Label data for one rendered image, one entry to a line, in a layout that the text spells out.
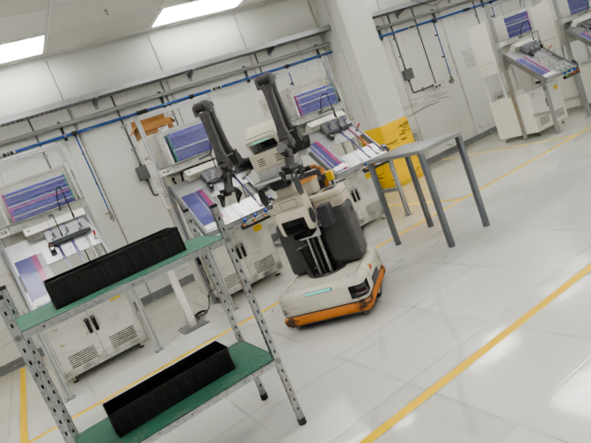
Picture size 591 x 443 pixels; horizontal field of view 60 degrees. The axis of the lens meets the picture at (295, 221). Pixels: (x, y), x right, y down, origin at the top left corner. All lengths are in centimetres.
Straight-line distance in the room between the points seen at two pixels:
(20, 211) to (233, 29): 379
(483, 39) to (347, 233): 505
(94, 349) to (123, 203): 217
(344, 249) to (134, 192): 340
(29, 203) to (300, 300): 244
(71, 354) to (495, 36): 642
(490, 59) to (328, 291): 539
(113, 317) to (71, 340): 36
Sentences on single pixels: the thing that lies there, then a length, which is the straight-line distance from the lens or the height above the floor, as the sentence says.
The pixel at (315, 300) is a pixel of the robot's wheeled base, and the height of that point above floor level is 20.
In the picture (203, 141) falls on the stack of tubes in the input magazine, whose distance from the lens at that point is 504.
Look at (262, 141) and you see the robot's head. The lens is 323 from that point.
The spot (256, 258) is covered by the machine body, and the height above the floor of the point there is 26.
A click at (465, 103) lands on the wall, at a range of 934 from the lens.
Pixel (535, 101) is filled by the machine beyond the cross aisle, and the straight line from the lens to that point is 791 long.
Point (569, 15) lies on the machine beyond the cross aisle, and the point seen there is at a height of 139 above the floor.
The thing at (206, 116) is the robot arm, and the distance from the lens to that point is 317.
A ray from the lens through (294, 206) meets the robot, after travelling 330.
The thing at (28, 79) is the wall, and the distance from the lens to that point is 646.
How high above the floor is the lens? 126
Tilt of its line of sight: 9 degrees down
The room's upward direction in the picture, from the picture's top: 21 degrees counter-clockwise
